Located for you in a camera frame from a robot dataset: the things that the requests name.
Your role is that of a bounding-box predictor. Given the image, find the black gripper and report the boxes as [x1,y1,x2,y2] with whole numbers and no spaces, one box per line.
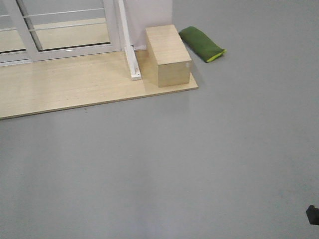
[306,205,319,225]

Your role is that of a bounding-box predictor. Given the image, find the white framed sliding glass door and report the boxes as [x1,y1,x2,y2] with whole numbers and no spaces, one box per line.
[16,0,121,61]

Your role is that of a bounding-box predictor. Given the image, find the fixed white glass door panel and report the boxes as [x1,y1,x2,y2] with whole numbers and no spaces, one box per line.
[0,0,31,66]

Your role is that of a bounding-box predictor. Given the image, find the light wooden box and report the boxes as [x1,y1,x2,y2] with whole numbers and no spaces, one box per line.
[146,24,192,87]

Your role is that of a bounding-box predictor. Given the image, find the green sandbag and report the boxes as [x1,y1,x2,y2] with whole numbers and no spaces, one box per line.
[179,26,226,63]

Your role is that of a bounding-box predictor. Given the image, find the light wooden base platform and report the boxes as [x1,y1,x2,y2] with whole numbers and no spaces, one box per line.
[0,51,198,119]

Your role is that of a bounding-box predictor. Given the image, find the white wall panel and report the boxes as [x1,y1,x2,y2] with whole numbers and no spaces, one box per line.
[124,0,172,50]

